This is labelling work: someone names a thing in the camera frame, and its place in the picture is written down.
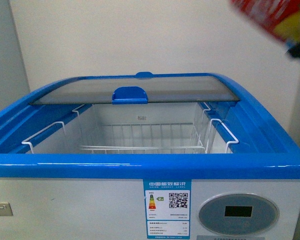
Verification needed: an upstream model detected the blue energy efficiency label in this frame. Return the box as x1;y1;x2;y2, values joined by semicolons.
143;179;192;240

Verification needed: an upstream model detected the red yellow drink package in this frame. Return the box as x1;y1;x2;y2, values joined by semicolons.
229;0;300;44

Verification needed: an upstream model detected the grey instruction sticker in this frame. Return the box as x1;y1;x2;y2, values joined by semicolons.
196;235;266;240

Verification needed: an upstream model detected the blue lid handle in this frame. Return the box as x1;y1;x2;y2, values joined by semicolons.
112;86;148;105

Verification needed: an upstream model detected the white blue chest freezer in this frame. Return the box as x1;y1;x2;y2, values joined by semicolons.
0;72;300;240

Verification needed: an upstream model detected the oval grey control panel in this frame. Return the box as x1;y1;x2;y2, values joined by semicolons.
198;193;279;237

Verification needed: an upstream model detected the white wire basket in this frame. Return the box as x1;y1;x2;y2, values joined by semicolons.
21;102;240;154

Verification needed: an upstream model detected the sliding glass freezer lid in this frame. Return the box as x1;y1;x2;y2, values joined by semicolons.
33;76;240;105

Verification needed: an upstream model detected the silver brand badge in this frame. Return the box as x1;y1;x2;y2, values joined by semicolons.
0;202;13;217

